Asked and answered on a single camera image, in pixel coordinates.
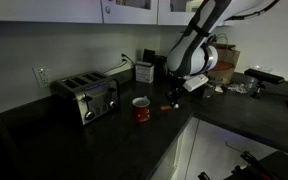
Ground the black power cord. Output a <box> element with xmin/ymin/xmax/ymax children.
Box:
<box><xmin>103</xmin><ymin>54</ymin><xmax>137</xmax><ymax>75</ymax></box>

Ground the black stereo camera bar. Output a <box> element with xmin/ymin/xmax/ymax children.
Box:
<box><xmin>243</xmin><ymin>68</ymin><xmax>286</xmax><ymax>85</ymax></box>

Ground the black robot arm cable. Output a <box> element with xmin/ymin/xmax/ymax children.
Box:
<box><xmin>223</xmin><ymin>0</ymin><xmax>281</xmax><ymax>22</ymax></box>

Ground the white patterned box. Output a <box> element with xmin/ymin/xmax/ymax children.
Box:
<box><xmin>134</xmin><ymin>60</ymin><xmax>155</xmax><ymax>84</ymax></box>

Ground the wall outlet with black plug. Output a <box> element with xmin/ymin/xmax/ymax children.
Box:
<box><xmin>119</xmin><ymin>53</ymin><xmax>128</xmax><ymax>66</ymax></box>

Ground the silver four-slot toaster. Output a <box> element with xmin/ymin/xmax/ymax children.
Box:
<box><xmin>50</xmin><ymin>70</ymin><xmax>121</xmax><ymax>126</ymax></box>

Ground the black countertop appliance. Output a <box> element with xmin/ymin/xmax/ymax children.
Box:
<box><xmin>142</xmin><ymin>48</ymin><xmax>169</xmax><ymax>80</ymax></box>

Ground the dark overhead device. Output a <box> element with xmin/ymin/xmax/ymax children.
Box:
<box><xmin>197</xmin><ymin>150</ymin><xmax>288</xmax><ymax>180</ymax></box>

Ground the white lower cabinet door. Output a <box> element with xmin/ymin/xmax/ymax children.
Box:
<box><xmin>185</xmin><ymin>119</ymin><xmax>280</xmax><ymax>180</ymax></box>

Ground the metal bar cabinet handle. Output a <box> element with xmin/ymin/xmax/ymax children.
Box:
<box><xmin>225</xmin><ymin>141</ymin><xmax>244</xmax><ymax>154</ymax></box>

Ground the white wall outlet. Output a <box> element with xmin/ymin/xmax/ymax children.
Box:
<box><xmin>32</xmin><ymin>65</ymin><xmax>51</xmax><ymax>89</ymax></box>

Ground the clear plastic container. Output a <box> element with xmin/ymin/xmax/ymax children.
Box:
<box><xmin>227</xmin><ymin>74</ymin><xmax>256</xmax><ymax>94</ymax></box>

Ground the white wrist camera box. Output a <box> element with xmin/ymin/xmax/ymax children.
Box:
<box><xmin>182</xmin><ymin>74</ymin><xmax>210</xmax><ymax>93</ymax></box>

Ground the black camera stand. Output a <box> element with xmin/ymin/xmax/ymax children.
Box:
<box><xmin>249</xmin><ymin>81</ymin><xmax>266</xmax><ymax>100</ymax></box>

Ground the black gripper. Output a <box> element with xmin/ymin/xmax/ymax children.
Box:
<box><xmin>165</xmin><ymin>75</ymin><xmax>189</xmax><ymax>110</ymax></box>

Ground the white upper cabinet door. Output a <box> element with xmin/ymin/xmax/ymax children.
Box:
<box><xmin>0</xmin><ymin>0</ymin><xmax>104</xmax><ymax>25</ymax></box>

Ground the brown paper bag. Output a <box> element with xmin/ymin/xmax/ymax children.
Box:
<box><xmin>206</xmin><ymin>33</ymin><xmax>242</xmax><ymax>85</ymax></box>

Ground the maroon polka dot mug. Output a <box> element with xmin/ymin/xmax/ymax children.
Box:
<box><xmin>131</xmin><ymin>96</ymin><xmax>152</xmax><ymax>123</ymax></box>

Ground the white glass-front cabinet door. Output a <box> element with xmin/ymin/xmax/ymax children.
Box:
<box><xmin>100</xmin><ymin>0</ymin><xmax>159</xmax><ymax>26</ymax></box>
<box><xmin>157</xmin><ymin>0</ymin><xmax>225</xmax><ymax>27</ymax></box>

